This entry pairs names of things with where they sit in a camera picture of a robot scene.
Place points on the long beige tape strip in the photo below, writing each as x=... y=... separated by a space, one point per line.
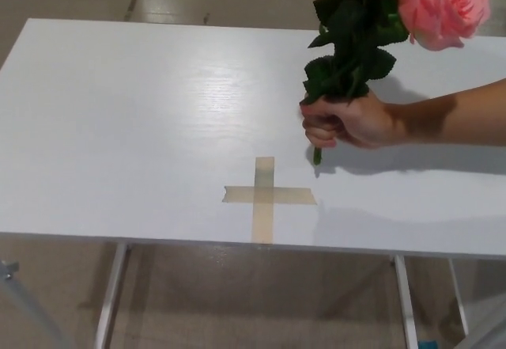
x=263 y=222

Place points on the grey metal bar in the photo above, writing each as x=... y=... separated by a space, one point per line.
x=486 y=337

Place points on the grey metal stand leg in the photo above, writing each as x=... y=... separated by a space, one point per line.
x=23 y=309

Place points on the person's bare forearm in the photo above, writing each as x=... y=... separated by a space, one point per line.
x=454 y=111

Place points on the person's bare hand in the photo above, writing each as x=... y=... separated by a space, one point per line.
x=363 y=119

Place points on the short beige tape strip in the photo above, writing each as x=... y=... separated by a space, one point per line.
x=292 y=195

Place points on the pink rose bouquet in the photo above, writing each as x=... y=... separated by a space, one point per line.
x=435 y=4

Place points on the blue floor object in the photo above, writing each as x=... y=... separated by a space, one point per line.
x=427 y=345

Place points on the white table leg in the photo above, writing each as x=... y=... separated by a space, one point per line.
x=405 y=305
x=458 y=297
x=108 y=301

